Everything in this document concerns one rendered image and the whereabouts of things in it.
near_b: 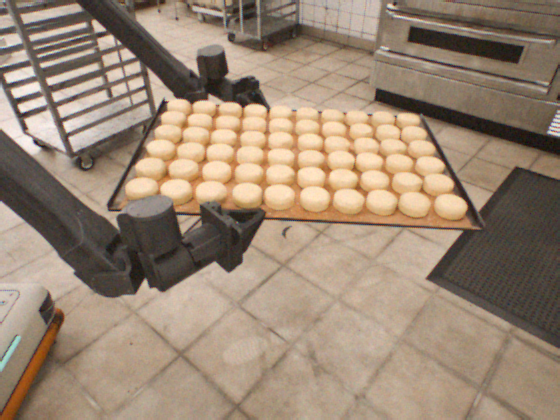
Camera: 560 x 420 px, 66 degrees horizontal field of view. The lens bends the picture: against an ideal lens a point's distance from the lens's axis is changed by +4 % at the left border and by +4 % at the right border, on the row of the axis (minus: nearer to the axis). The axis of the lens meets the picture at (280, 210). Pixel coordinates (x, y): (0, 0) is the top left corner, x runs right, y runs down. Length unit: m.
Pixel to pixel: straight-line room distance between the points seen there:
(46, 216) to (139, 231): 0.12
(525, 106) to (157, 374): 2.54
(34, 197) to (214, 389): 1.16
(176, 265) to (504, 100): 2.73
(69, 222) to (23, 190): 0.06
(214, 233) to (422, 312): 1.38
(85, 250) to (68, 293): 1.47
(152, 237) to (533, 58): 2.66
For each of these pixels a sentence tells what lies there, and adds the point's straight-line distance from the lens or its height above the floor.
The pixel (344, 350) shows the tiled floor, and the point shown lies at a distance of 1.71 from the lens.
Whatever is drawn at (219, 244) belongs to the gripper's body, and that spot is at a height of 1.01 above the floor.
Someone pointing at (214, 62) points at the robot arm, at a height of 1.07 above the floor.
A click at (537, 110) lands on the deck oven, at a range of 3.08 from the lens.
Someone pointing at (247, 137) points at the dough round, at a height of 1.01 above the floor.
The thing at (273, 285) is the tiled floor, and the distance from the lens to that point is 1.88.
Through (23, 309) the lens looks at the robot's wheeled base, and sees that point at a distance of 1.69.
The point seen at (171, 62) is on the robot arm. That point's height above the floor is 1.07.
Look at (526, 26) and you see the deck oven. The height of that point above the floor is 0.69.
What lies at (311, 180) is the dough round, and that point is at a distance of 0.73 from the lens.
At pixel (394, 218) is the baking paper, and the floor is 0.98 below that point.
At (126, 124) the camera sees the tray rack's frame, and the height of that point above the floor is 0.15.
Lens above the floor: 1.42
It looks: 39 degrees down
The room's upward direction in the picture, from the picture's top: straight up
